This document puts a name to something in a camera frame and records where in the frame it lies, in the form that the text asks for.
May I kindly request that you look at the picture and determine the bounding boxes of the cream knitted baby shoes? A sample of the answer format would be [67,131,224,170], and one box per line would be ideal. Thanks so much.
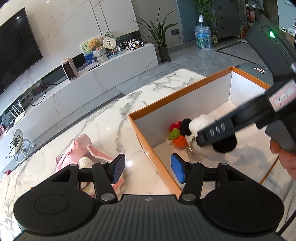
[78,157,95,197]

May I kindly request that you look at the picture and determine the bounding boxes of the black white panda plush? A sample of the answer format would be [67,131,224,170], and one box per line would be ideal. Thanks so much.
[180,114,237,156]

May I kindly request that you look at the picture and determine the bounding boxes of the pink fabric pouch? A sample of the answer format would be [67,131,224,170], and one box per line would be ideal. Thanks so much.
[55,133,92,173]

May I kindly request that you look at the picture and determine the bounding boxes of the person right hand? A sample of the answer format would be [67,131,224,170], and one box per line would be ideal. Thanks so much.
[270,140,296,179]

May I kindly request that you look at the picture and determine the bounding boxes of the crocheted carrot toy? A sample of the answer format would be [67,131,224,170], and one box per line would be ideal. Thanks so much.
[168,121,188,149]

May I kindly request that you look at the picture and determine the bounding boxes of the orange cardboard box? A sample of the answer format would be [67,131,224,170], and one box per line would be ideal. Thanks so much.
[129,67,280,195]

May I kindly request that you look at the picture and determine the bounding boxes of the white marble tv console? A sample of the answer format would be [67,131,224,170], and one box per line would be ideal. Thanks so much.
[1,44,158,169]

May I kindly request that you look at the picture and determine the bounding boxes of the blue water jug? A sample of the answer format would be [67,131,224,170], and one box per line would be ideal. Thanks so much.
[195,15,212,50]

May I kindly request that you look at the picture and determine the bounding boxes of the white wifi router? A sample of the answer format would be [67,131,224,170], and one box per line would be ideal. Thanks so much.
[9,101,26,124]

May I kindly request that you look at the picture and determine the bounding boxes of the dark grey drawer cabinet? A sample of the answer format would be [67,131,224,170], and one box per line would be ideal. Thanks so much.
[213,0,242,39]

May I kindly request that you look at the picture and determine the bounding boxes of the hanging green ivy plant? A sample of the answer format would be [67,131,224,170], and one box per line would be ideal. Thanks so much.
[194,0,219,24]

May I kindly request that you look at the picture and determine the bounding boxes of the brown teddy bear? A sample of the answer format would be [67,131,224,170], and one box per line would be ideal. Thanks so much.
[88,38,101,51]

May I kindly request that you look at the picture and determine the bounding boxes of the black white toy figures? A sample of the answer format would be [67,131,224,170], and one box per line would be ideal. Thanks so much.
[121,39,147,51]

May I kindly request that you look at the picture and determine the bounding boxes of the white round paper fan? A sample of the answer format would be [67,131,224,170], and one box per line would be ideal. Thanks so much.
[100,32,116,54]

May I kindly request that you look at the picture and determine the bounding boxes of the potted long-leaf plant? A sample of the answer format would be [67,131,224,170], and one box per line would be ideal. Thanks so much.
[133,8,177,63]

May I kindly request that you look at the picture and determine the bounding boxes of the black wall television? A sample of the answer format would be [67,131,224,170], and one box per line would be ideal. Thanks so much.
[0,8,43,93]

